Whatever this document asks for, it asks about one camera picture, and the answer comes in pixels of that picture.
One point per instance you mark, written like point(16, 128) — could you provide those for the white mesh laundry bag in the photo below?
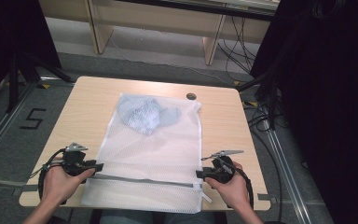
point(155, 161)

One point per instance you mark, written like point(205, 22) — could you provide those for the light wooden desk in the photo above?
point(155, 18)

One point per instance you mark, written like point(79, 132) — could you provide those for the black curtain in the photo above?
point(329, 99)
point(9, 37)

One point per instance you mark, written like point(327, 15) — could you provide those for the aluminium floor rail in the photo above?
point(3, 124)
point(287, 174)

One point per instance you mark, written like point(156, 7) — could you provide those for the black tripod stand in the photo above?
point(14, 81)

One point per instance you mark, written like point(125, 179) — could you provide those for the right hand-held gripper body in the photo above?
point(222, 171)

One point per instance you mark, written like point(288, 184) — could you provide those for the person's right hand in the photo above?
point(234, 189)

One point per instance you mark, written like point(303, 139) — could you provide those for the grey-blue garment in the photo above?
point(146, 115)

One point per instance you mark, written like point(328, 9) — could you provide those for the person's left hand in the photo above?
point(59, 183)

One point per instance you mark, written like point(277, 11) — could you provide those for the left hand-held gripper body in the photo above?
point(74, 161)

